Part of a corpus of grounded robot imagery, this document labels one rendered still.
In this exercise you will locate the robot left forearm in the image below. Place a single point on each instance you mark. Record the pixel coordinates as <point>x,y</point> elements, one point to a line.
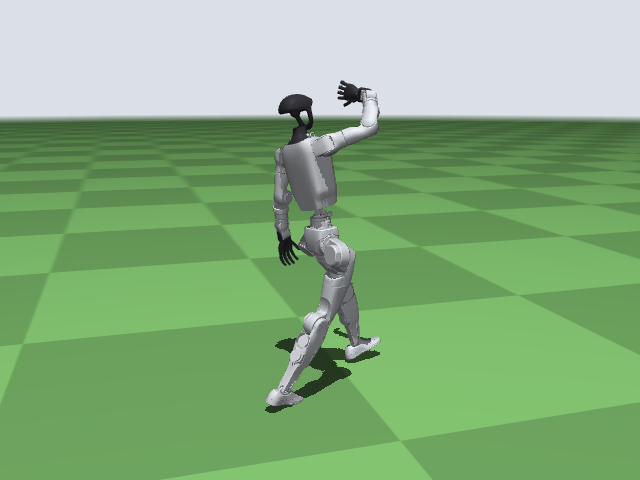
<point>281,219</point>

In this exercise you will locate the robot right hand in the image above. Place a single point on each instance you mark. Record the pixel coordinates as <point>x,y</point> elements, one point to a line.
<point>351,93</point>

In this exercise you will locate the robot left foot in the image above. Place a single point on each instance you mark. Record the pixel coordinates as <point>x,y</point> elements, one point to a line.
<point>351,351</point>

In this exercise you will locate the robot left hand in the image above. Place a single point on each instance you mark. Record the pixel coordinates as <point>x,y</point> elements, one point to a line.
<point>284,247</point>

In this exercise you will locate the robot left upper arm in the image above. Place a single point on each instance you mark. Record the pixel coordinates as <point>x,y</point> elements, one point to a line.
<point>281,194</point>

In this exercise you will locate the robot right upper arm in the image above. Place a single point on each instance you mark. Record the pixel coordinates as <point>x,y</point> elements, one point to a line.
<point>331,143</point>

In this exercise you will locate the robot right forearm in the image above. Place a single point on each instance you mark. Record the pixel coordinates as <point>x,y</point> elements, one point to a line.
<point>370,107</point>

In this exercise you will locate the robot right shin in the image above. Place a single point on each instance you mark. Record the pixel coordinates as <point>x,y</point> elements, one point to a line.
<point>305,348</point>

